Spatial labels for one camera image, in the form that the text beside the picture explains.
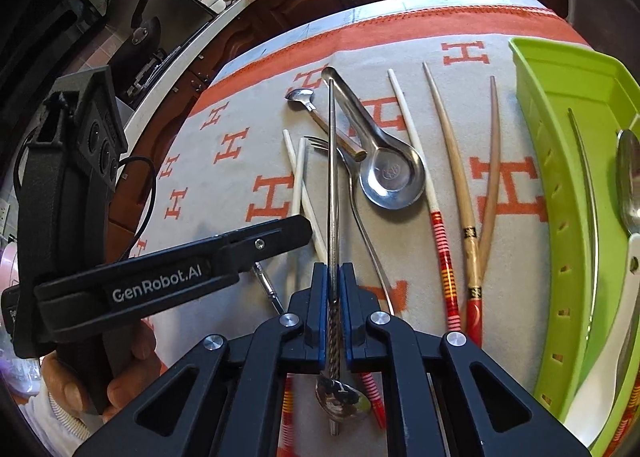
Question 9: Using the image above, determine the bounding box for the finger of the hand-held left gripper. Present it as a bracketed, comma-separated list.
[220, 216, 313, 276]

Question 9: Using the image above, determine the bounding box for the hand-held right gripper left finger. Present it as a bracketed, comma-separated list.
[72, 262, 331, 457]

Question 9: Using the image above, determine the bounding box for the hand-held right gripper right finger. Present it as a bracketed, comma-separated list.
[336, 262, 591, 457]

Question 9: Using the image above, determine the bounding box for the metal chopstick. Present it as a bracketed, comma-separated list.
[567, 108, 601, 338]
[326, 78, 346, 437]

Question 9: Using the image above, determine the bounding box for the steel fork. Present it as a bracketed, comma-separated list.
[301, 134, 396, 318]

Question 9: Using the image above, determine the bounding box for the large steel soup spoon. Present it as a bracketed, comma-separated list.
[321, 66, 427, 211]

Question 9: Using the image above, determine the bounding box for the small spoon wooden handle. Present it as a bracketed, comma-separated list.
[285, 87, 368, 160]

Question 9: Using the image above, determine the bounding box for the brown wooden chopstick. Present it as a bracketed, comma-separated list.
[470, 76, 501, 268]

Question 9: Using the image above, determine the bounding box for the green plastic tray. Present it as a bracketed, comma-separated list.
[509, 36, 640, 457]

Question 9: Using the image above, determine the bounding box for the white plastic spoon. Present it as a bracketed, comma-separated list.
[565, 232, 640, 433]

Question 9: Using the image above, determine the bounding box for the bamboo chopstick red end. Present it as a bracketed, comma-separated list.
[602, 404, 638, 457]

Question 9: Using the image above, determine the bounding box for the person's left forearm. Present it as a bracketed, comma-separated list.
[20, 384, 93, 448]

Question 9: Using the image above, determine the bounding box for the person's left hand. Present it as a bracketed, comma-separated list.
[42, 321, 162, 418]

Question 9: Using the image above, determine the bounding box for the orange beige printed blanket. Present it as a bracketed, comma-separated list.
[127, 4, 640, 457]

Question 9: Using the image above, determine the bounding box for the black wok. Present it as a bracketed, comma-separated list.
[107, 0, 168, 68]

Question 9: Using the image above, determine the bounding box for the black range hood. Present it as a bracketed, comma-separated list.
[50, 0, 221, 88]

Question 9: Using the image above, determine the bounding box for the black cable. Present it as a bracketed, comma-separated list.
[12, 154, 153, 258]

